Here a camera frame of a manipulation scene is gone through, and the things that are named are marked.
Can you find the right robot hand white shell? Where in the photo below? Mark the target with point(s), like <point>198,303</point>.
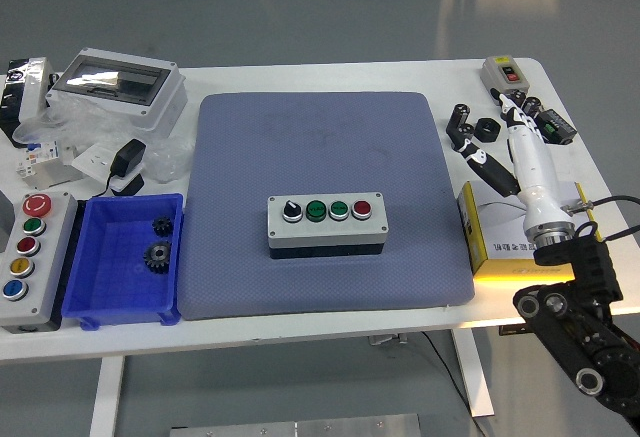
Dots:
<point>535,167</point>

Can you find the grey four-button control box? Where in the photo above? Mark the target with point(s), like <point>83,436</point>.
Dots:
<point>320,232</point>

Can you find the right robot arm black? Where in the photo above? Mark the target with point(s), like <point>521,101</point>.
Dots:
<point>575,267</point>

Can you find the grey five-button control station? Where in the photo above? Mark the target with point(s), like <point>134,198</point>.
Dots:
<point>50,257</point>

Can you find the black module with green terminal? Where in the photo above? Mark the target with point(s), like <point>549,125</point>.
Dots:
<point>557,127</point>

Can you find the black hex nut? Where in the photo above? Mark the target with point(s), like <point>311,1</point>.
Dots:
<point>487,129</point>

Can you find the white and yellow carton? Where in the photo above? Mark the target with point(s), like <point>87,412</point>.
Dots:
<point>500,237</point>

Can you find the black table height controller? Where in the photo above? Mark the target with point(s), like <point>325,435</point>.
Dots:
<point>510,329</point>

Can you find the white table leg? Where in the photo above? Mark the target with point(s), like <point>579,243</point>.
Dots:
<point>106,397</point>
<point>475,377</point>

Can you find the blue-grey padded mat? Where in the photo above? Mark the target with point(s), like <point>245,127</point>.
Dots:
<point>250,157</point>

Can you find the silver metal plate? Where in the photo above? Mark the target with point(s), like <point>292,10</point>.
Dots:
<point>300,427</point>

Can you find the small black bevel gear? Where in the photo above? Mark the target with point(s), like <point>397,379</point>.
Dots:
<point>162,225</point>

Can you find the large black bevel gear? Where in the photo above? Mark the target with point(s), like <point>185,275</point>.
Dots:
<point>158,256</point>

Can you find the black power adapter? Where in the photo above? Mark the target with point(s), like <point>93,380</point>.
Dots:
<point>127,154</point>

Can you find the blue plastic bin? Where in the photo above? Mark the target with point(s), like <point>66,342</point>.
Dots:
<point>115,277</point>

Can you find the clear plastic bag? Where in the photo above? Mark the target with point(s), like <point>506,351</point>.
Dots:
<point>85,127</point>

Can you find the white circuit breaker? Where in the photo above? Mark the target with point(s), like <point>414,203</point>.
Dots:
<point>40,157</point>

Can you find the white wall switch plate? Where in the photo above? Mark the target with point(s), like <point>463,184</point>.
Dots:
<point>562,162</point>

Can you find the grey two-button switch box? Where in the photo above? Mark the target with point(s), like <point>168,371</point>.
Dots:
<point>500,79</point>

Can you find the grey metal table bracket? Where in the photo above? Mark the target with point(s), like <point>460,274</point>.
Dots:
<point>387,340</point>

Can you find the grey enclosure with clear lid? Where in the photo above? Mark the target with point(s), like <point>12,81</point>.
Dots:
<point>165,102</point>

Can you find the white wall socket plate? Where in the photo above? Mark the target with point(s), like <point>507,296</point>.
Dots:
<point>95,159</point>

